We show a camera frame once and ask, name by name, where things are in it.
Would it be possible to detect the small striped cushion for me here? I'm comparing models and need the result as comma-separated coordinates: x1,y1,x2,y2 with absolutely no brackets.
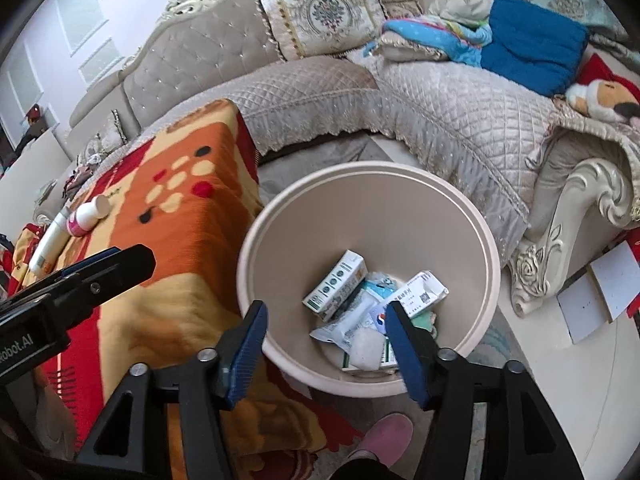
82,109,127,162

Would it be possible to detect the teal knit cloth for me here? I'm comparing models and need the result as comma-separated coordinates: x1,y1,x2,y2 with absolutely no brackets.
414,310,439,339

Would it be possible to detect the small pink label bottle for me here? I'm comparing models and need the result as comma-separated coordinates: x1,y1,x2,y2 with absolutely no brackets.
67,194,112,237

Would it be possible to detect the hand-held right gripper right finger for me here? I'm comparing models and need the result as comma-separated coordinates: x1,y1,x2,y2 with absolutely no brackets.
384,302,583,480

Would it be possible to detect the blue cushion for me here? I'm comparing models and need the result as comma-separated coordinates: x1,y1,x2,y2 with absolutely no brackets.
481,0,589,97

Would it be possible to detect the grey floor mat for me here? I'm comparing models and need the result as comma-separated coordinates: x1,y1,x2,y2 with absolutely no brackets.
257,135,382,187

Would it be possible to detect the white blue medicine box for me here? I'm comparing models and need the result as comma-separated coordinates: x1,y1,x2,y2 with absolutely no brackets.
384,270,449,320

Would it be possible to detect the beige trash bin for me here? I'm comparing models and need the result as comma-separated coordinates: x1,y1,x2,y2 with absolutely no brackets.
236,161,502,399

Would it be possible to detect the large white bottle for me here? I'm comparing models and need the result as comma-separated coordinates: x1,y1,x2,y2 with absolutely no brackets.
27,210,76,277

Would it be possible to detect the plush toy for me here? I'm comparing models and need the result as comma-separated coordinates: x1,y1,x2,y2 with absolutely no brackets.
564,54,640,122

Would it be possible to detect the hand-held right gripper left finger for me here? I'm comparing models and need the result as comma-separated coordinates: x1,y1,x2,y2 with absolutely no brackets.
75,301,269,480

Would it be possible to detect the pile of clothes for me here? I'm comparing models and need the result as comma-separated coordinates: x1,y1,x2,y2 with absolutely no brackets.
64,154,102,197

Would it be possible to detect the large embroidered cushion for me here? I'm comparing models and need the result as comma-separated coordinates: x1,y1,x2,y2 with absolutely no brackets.
257,0,389,62

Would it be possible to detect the white green medicine box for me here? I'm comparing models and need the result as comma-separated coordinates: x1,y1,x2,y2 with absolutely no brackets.
301,249,367,322

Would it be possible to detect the orange red printed blanket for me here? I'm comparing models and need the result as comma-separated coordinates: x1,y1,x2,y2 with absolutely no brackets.
0,99,326,461

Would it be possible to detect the white cabinet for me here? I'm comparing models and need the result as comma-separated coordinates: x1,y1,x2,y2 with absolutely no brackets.
0,130,71,196

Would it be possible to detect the white foam block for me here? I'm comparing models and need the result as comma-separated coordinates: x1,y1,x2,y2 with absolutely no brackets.
349,329,387,372

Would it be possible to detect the beige tufted sofa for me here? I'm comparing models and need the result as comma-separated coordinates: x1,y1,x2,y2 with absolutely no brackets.
65,0,640,318

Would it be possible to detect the white bundled cloth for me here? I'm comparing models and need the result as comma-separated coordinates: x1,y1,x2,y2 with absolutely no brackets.
429,0,507,27

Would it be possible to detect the white cardboard sheet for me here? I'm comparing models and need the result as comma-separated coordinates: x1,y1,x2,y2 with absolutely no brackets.
587,241,640,322
556,272,614,344

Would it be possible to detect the beige quilted sofa cover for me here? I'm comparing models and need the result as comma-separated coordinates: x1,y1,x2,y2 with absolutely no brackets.
135,47,640,241

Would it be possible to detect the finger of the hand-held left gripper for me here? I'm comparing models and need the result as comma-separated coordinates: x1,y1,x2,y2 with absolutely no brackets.
0,247,122,306
30,244,157,317

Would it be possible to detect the pink slipper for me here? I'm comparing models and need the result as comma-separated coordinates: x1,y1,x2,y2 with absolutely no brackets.
349,412,414,467

